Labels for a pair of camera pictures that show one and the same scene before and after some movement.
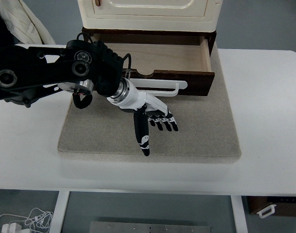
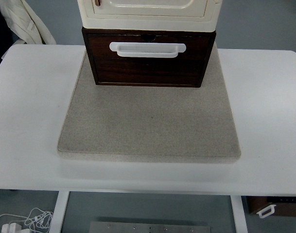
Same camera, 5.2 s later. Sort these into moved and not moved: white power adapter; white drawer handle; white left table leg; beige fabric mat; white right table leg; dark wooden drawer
Moved: white drawer handle; dark wooden drawer
Not moved: beige fabric mat; white left table leg; white right table leg; white power adapter
